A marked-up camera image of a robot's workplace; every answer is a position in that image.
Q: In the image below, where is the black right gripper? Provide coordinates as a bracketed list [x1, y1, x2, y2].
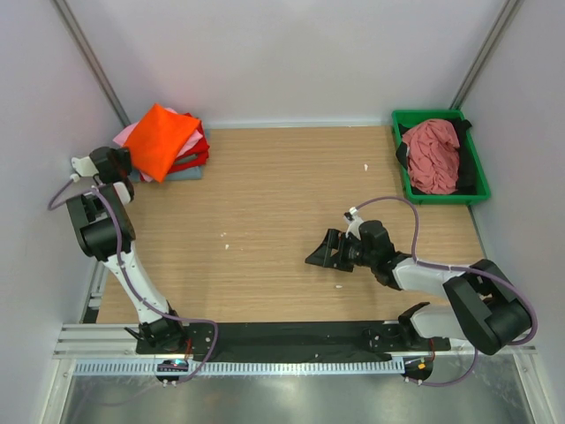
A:
[305, 228, 376, 272]

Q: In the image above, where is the orange t shirt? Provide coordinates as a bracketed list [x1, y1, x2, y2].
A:
[124, 103, 201, 182]

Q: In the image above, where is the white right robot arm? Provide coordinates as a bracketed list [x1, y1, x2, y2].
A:
[305, 220, 534, 355]

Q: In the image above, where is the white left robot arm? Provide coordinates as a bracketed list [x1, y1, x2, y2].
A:
[65, 147, 187, 353]

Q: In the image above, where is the pink folded shirt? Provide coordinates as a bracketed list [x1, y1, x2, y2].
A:
[113, 123, 204, 157]

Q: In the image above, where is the grey folded shirt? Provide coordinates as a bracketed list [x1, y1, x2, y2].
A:
[127, 127, 212, 184]

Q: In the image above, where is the red folded shirt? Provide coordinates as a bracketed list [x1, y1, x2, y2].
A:
[124, 104, 209, 182]

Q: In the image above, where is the dusty pink crumpled shirt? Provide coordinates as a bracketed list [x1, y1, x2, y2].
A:
[402, 118, 460, 195]

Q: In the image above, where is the black shirt in bin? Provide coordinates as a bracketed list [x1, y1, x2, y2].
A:
[395, 117, 477, 195]

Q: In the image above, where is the green plastic bin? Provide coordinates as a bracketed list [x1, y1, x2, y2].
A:
[391, 110, 491, 206]

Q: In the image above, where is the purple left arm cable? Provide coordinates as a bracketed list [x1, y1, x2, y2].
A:
[47, 176, 220, 383]

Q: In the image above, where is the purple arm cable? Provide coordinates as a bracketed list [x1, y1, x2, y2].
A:
[346, 196, 539, 389]
[47, 176, 220, 383]

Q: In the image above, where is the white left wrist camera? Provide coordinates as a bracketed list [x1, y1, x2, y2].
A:
[70, 156, 98, 183]

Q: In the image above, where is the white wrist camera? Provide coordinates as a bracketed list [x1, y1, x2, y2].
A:
[70, 156, 98, 183]
[343, 207, 364, 239]

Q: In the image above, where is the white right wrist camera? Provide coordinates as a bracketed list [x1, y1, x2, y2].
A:
[343, 207, 364, 239]

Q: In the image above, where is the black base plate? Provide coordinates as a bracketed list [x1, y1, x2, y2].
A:
[128, 321, 451, 364]

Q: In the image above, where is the white slotted cable duct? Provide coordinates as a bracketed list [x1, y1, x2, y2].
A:
[73, 358, 404, 377]

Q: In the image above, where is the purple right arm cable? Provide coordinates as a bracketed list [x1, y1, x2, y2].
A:
[346, 196, 539, 389]

